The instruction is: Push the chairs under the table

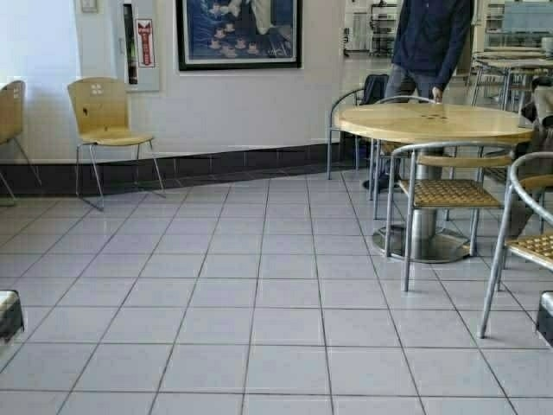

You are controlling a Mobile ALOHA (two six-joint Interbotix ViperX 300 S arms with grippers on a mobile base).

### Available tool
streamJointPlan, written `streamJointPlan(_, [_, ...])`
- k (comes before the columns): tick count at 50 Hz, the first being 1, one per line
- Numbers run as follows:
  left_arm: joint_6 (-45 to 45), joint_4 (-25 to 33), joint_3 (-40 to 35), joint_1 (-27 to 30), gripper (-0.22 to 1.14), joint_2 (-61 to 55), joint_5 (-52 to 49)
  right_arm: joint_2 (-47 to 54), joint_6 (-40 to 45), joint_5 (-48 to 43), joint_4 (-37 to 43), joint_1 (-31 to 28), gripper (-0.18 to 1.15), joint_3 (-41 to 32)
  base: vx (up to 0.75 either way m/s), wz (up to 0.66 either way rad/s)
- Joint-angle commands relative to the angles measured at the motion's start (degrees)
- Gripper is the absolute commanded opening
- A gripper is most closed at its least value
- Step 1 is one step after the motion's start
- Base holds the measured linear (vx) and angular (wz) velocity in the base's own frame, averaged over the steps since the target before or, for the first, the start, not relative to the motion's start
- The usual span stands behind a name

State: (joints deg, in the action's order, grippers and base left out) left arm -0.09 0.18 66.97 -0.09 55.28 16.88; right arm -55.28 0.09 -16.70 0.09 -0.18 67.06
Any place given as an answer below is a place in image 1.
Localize person's hand on table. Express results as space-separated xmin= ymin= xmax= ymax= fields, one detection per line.
xmin=432 ymin=86 xmax=443 ymax=104

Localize light wooden chair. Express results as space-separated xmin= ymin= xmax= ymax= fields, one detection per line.
xmin=67 ymin=77 xmax=166 ymax=212
xmin=1 ymin=80 xmax=42 ymax=186

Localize robot base corner, left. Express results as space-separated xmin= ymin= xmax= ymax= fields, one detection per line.
xmin=0 ymin=290 xmax=25 ymax=344

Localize robot base corner, right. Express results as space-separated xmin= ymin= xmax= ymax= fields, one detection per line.
xmin=536 ymin=290 xmax=553 ymax=346

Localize person in dark blue jacket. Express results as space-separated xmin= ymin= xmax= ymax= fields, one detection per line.
xmin=385 ymin=0 xmax=474 ymax=98

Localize dark backpack on chair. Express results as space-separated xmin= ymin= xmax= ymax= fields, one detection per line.
xmin=359 ymin=73 xmax=389 ymax=105

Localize background cafe tables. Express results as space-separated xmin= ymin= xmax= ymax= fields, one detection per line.
xmin=471 ymin=51 xmax=552 ymax=111

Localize metal wicker-seat chair, near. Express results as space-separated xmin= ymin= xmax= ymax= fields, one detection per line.
xmin=378 ymin=140 xmax=514 ymax=291

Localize metal wicker-seat chair,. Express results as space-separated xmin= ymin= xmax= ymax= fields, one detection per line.
xmin=477 ymin=151 xmax=552 ymax=338
xmin=378 ymin=140 xmax=514 ymax=291

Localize metal chair behind round table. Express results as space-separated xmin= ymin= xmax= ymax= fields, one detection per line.
xmin=326 ymin=86 xmax=437 ymax=181

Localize round wooden cafe table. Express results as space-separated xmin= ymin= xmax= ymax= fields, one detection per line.
xmin=341 ymin=103 xmax=532 ymax=252

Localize metal wicker-seat chair, right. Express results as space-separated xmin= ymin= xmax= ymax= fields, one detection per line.
xmin=477 ymin=151 xmax=552 ymax=338

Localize red fire extinguisher sign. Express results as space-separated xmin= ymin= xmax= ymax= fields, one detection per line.
xmin=136 ymin=19 xmax=156 ymax=68

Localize white fire extinguisher cabinet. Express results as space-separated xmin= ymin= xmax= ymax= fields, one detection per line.
xmin=118 ymin=1 xmax=160 ymax=93

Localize framed blue wall picture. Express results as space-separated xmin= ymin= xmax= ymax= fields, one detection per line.
xmin=175 ymin=0 xmax=302 ymax=72

